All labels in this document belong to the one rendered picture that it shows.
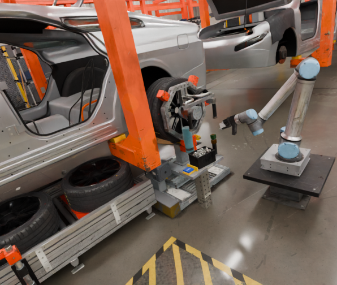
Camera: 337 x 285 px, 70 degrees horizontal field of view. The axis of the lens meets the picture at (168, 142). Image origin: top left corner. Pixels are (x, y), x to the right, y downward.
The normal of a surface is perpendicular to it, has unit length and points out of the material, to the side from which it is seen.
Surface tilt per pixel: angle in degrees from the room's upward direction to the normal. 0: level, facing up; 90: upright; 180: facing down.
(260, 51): 91
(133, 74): 90
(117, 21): 90
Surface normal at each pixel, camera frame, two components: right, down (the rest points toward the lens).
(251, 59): -0.21, 0.63
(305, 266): -0.18, -0.90
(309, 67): -0.44, 0.31
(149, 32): 0.61, 0.04
